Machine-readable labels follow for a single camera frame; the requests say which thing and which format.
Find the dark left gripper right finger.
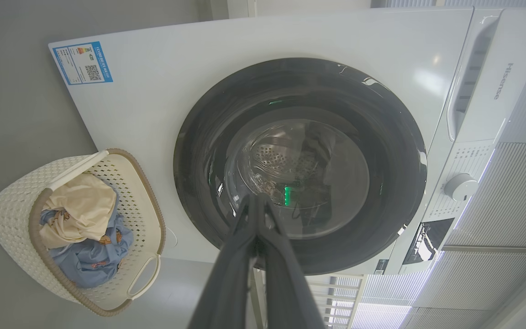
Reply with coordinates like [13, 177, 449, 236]
[258, 194, 326, 329]

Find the white washing machine dial knob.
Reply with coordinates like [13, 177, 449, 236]
[444, 173, 479, 202]

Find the glass washing machine door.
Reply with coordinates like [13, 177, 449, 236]
[173, 57, 428, 276]

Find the cream garment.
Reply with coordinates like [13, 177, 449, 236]
[39, 173, 117, 249]

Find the cream perforated laundry basket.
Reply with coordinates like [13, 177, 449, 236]
[0, 148, 167, 317]

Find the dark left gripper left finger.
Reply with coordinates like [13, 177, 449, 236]
[188, 194, 259, 329]

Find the blue bear-print garment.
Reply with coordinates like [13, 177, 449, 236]
[39, 183, 134, 289]

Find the white railing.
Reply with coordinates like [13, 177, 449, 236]
[309, 273, 366, 329]

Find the white detergent drawer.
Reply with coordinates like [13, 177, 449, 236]
[447, 9, 526, 143]

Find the blue energy label sticker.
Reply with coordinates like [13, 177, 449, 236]
[53, 42, 113, 86]

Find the white front-load washing machine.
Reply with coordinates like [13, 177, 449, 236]
[48, 7, 526, 276]

